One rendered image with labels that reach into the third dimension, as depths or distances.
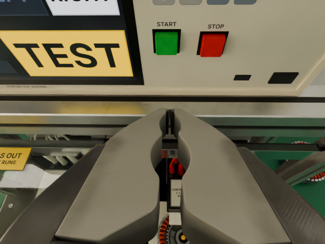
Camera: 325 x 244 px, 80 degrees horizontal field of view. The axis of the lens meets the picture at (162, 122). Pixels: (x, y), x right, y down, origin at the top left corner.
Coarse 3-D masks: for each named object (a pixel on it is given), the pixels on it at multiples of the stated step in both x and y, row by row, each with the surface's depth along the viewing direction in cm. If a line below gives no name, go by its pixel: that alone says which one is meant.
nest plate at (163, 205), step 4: (160, 204) 47; (164, 204) 47; (160, 208) 46; (164, 208) 46; (160, 212) 46; (164, 212) 46; (160, 216) 46; (164, 216) 46; (160, 220) 45; (176, 228) 44; (156, 236) 43; (172, 236) 43; (152, 240) 43; (156, 240) 43; (172, 240) 43
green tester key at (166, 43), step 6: (156, 36) 15; (162, 36) 15; (168, 36) 15; (174, 36) 15; (156, 42) 16; (162, 42) 16; (168, 42) 16; (174, 42) 16; (156, 48) 16; (162, 48) 16; (168, 48) 16; (174, 48) 16; (162, 54) 17; (168, 54) 17; (174, 54) 17
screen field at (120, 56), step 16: (0, 32) 16; (16, 32) 16; (32, 32) 16; (48, 32) 16; (64, 32) 16; (80, 32) 16; (96, 32) 16; (112, 32) 16; (16, 48) 17; (32, 48) 17; (48, 48) 17; (64, 48) 17; (80, 48) 17; (96, 48) 17; (112, 48) 17; (32, 64) 19; (48, 64) 19; (64, 64) 19; (80, 64) 18; (96, 64) 18; (112, 64) 18; (128, 64) 18
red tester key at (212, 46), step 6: (204, 36) 16; (210, 36) 15; (216, 36) 15; (222, 36) 15; (204, 42) 16; (210, 42) 16; (216, 42) 16; (222, 42) 16; (204, 48) 16; (210, 48) 16; (216, 48) 16; (222, 48) 16; (204, 54) 17; (210, 54) 17; (216, 54) 17
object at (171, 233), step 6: (168, 216) 42; (162, 222) 42; (168, 222) 42; (162, 228) 41; (168, 228) 41; (180, 228) 43; (162, 234) 41; (168, 234) 41; (174, 234) 42; (162, 240) 40; (168, 240) 40
